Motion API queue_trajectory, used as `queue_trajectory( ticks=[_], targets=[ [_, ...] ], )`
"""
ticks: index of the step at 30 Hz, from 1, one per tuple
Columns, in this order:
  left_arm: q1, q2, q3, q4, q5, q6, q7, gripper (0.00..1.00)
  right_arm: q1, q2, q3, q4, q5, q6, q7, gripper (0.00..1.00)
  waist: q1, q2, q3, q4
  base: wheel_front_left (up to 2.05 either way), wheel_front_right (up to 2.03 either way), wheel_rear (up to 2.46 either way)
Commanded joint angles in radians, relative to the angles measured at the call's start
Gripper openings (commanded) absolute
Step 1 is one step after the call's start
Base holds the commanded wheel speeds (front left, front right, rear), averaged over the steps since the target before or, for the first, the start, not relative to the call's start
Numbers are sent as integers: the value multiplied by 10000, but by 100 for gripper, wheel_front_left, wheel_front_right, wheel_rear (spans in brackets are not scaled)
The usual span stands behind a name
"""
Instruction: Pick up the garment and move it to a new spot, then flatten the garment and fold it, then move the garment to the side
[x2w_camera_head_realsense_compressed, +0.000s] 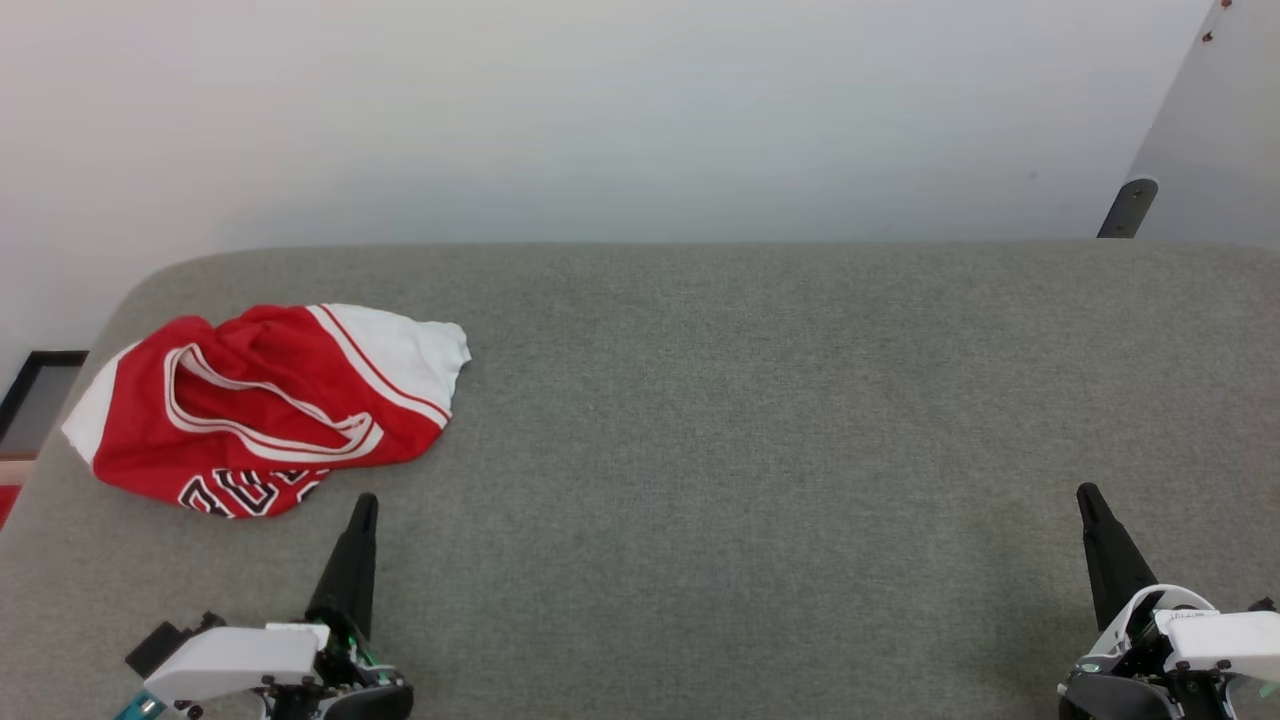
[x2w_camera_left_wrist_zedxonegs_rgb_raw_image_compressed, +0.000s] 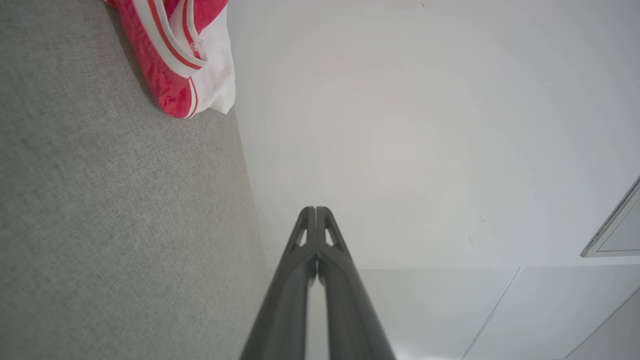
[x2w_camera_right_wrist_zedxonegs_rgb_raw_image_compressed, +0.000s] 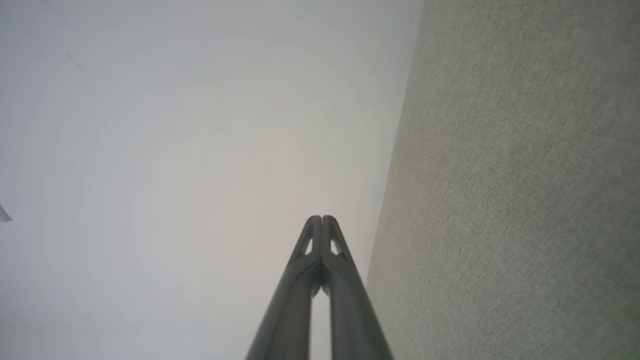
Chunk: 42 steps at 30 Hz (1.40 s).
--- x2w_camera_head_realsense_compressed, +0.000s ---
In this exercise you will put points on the red floor mat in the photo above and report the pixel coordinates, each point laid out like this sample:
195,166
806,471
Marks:
6,503

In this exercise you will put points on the white board panel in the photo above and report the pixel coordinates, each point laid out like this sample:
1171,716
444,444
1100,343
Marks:
1230,120

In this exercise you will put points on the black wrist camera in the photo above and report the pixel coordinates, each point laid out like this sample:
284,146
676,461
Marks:
160,645
1262,605

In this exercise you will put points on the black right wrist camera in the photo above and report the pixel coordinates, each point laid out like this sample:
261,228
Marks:
1262,605

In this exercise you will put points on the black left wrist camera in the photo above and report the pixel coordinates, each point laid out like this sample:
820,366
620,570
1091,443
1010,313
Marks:
160,645

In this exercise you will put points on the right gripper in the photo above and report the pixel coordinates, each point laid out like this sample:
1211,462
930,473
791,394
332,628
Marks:
1220,640

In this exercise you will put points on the black metal leg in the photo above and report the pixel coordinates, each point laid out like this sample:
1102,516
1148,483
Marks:
1128,208

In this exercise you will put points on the black frame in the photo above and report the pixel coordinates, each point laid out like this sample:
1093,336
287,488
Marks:
60,357

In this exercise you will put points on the red and white jersey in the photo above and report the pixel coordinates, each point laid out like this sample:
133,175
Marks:
150,440

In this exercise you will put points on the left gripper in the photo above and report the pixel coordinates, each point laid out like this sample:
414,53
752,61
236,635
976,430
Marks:
240,660

